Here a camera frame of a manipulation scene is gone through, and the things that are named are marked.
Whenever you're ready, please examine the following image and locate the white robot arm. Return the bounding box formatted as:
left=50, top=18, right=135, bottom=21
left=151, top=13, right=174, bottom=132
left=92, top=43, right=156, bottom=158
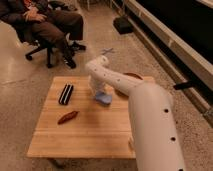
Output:
left=85, top=55, right=187, bottom=171

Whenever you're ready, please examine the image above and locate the reddish brown sausage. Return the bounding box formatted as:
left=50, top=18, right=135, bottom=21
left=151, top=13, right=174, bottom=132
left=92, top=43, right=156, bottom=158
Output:
left=57, top=111, right=79, bottom=125

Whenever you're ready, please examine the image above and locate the orange bowl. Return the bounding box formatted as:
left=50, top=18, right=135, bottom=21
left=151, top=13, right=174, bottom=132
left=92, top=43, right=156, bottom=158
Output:
left=114, top=72, right=144, bottom=98

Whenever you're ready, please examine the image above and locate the wooden table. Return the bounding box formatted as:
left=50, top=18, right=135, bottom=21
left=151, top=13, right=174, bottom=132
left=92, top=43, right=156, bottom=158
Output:
left=26, top=75, right=158, bottom=169

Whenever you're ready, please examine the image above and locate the black bag on floor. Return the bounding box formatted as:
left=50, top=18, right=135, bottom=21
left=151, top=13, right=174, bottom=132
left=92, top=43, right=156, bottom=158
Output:
left=113, top=17, right=133, bottom=34

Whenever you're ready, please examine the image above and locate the seated person in dark clothes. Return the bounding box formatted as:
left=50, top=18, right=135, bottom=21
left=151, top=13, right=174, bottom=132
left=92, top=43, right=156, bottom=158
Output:
left=0, top=0, right=85, bottom=69

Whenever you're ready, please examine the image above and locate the black office chair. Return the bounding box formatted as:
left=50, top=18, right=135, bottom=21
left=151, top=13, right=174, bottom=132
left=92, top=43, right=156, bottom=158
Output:
left=10, top=24, right=54, bottom=68

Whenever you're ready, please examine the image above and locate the long wall bench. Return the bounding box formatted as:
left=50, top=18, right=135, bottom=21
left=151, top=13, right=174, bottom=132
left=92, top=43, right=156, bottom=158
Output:
left=108, top=0, right=213, bottom=128

